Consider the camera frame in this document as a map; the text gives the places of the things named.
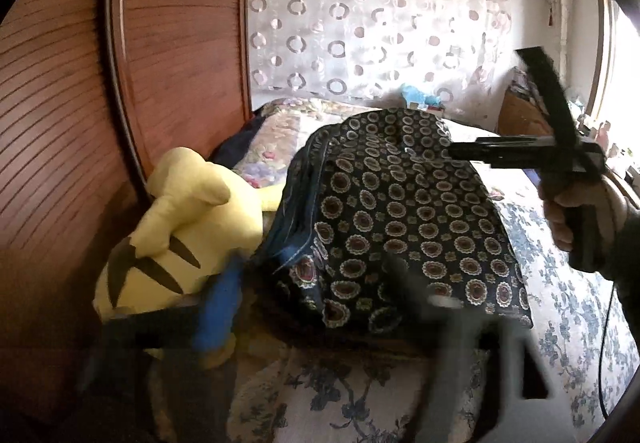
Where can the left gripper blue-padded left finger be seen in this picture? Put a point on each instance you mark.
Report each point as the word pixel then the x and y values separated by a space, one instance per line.
pixel 220 299

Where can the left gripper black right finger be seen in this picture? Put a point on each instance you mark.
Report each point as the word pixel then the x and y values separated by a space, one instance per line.
pixel 444 332

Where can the dark right sleeve forearm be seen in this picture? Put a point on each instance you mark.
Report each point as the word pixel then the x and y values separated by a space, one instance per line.
pixel 622 267

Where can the person's right hand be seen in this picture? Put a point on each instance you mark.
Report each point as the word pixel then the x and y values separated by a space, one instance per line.
pixel 609 203

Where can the bright window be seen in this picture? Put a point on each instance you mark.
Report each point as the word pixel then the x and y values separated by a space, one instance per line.
pixel 617 96

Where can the yellow Pikachu plush toy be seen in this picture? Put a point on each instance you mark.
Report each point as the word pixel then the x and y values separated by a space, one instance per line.
pixel 201 214

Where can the floral bed quilt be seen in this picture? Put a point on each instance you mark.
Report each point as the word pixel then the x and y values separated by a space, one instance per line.
pixel 366 393

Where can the teal item behind bed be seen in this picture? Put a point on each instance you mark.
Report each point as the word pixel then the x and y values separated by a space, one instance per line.
pixel 416 98

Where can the brown wooden wardrobe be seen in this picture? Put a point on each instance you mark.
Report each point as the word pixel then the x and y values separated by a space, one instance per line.
pixel 92 93

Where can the sheer circle-patterned curtain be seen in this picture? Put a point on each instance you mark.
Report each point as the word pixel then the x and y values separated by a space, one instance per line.
pixel 369 50

